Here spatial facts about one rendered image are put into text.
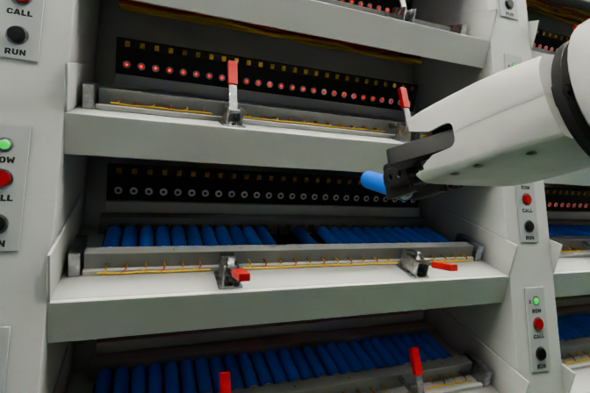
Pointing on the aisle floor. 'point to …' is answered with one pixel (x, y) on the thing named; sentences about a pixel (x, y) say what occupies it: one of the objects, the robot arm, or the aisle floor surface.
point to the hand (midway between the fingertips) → (413, 177)
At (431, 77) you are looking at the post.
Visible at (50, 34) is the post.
